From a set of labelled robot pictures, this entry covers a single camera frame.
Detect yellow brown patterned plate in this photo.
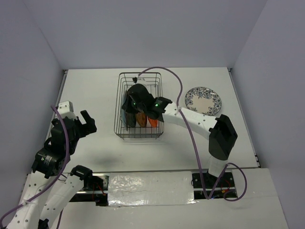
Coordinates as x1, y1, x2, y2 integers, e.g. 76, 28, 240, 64
135, 112, 147, 128

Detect grey wire dish rack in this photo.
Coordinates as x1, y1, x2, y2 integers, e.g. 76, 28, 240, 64
114, 72, 164, 139

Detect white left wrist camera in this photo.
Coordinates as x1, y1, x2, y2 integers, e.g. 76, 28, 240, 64
57, 101, 77, 120

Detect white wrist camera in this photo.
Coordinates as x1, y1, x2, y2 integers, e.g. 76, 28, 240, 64
57, 101, 77, 120
132, 76, 147, 88

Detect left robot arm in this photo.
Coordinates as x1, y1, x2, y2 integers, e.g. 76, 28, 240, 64
5, 107, 97, 229

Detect silver foil tape patch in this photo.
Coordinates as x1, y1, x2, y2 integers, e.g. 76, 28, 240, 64
108, 171, 195, 207

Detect orange plastic plate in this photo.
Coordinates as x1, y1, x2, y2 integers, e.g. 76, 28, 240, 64
147, 117, 158, 128

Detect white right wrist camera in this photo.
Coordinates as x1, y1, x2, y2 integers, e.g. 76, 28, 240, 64
132, 76, 147, 88

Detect dark teal glazed plate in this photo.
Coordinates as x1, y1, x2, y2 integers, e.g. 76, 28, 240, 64
121, 91, 136, 130

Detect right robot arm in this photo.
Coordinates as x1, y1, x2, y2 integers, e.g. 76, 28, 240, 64
122, 83, 238, 187

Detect white blue floral plate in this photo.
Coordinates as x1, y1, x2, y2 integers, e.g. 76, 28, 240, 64
184, 86, 222, 116

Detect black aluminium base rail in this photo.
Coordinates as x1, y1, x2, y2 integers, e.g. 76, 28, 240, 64
70, 172, 237, 207

